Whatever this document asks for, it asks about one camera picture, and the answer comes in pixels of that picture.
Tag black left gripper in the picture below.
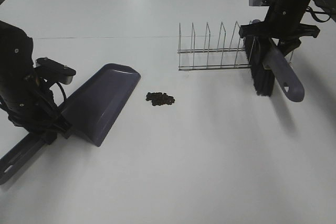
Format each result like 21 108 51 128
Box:
7 88 72 145

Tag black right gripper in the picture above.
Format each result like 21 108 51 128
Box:
239 2 320 56

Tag purple brush black bristles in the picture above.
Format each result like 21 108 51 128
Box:
243 36 305 102

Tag purple plastic dustpan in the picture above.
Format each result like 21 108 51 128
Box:
1 63 141 184

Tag pile of coffee beans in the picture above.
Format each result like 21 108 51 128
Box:
146 92 175 106

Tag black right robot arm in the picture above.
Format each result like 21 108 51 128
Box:
239 0 320 55

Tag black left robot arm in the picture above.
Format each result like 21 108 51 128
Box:
1 22 76 138

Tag chrome wire dish rack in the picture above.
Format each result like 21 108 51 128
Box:
177 22 251 71

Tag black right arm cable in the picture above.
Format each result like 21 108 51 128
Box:
306 0 336 23

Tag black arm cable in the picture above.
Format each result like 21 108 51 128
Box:
306 0 336 23
36 77 68 112

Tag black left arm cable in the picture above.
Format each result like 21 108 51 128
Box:
36 77 68 112

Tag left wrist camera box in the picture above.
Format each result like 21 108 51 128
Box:
35 57 76 85

